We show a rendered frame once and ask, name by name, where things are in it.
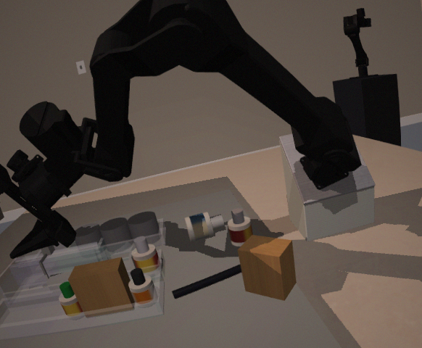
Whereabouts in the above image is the small orange jar with black lid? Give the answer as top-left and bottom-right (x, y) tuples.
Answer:
(128, 268), (154, 303)

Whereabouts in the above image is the white jar with blue and tan label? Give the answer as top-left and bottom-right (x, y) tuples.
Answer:
(184, 212), (224, 241)

